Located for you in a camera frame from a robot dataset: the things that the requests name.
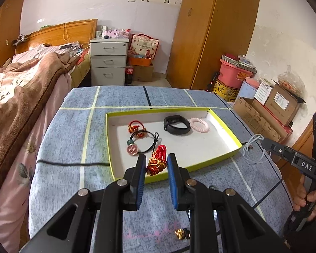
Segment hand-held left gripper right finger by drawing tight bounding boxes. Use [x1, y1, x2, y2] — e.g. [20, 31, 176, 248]
[167, 153, 290, 253]

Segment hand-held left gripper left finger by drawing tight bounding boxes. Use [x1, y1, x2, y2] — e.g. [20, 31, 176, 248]
[20, 153, 147, 253]

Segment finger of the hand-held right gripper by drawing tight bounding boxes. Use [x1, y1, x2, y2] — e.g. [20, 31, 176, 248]
[263, 144, 297, 165]
[261, 138, 298, 159]

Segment red cord bracelet gold charm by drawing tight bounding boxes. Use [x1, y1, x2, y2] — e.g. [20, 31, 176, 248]
[146, 145, 169, 176]

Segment thin grey hair tie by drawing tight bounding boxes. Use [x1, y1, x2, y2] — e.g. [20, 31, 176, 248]
[242, 134, 273, 165]

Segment black hair tie pink disc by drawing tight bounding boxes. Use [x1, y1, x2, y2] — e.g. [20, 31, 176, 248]
[126, 131, 160, 156]

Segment yellow-green cardboard box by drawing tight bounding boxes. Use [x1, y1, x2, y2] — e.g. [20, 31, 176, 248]
[106, 107, 243, 185]

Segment black smart band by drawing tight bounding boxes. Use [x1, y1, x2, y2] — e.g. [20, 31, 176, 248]
[163, 114, 192, 135]

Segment black hair tie red knots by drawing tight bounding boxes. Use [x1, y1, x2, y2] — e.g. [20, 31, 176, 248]
[127, 120, 147, 138]

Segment pink coil hair tie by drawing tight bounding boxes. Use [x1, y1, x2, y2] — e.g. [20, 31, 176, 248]
[188, 117, 210, 133]

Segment large open cardboard box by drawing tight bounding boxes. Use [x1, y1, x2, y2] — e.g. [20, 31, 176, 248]
[233, 96, 294, 144]

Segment labelled cardboard box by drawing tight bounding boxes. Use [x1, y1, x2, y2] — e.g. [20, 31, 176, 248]
[264, 83, 306, 127]

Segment white labelled box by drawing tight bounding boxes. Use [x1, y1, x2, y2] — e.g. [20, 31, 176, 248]
[253, 80, 276, 105]

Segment round tin pink lid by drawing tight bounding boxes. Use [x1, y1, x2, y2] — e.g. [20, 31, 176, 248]
[237, 78, 261, 101]

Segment clear plastic bag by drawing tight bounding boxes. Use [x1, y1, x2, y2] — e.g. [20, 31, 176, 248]
[277, 65, 306, 93]

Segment yellow black patterned box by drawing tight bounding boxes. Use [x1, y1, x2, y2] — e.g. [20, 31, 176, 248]
[213, 79, 240, 103]

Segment pink plastic bin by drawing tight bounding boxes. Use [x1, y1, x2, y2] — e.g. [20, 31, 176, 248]
[219, 58, 253, 89]

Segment striped flat box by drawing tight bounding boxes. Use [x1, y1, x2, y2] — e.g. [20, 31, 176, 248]
[221, 55, 258, 74]

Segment red black pole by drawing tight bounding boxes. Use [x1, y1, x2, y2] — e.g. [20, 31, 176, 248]
[206, 71, 220, 92]

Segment cola bottle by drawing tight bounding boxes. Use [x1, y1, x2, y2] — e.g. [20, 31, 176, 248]
[125, 65, 135, 85]

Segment small plain cardboard box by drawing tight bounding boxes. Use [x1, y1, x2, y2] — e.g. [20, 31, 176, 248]
[132, 63, 154, 83]

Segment orange box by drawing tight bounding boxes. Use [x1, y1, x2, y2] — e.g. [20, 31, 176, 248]
[128, 57, 152, 67]

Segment grey drawer cabinet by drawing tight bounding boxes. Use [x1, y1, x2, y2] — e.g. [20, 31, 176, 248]
[90, 36, 129, 87]

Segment pink duvet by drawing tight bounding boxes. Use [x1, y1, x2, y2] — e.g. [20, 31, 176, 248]
[0, 72, 73, 245]

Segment red gift bag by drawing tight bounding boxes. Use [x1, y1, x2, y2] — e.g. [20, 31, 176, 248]
[128, 33, 160, 61]

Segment tall wooden wardrobe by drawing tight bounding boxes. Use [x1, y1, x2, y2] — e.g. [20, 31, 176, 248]
[167, 0, 261, 91]

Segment pink toy set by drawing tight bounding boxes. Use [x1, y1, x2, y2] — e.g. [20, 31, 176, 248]
[96, 26, 131, 39]

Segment wooden headboard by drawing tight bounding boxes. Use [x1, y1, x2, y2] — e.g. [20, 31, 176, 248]
[16, 18, 98, 54]

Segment power strip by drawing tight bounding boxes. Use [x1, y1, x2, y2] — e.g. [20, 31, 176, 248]
[12, 34, 29, 45]

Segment wooden wardrobe with star stickers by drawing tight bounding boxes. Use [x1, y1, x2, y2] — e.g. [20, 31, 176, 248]
[0, 0, 29, 81]

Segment gold bell black hair tie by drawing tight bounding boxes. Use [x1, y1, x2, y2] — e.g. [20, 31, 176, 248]
[174, 228, 193, 241]

